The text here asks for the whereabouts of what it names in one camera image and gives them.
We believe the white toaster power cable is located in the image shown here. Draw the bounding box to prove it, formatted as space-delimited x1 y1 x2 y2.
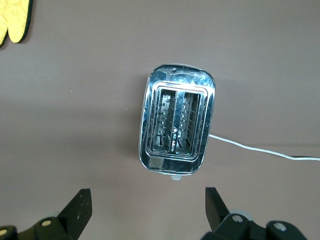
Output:
208 133 320 162

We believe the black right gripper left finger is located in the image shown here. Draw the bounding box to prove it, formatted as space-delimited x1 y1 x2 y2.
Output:
0 188 93 240

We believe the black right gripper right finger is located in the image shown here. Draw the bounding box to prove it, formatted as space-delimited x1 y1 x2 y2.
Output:
199 186 309 240

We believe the chrome two-slot toaster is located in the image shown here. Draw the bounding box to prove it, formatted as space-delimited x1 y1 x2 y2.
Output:
138 63 217 181

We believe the yellow quilted oven mitt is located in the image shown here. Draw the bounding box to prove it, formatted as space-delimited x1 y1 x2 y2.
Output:
0 0 34 48

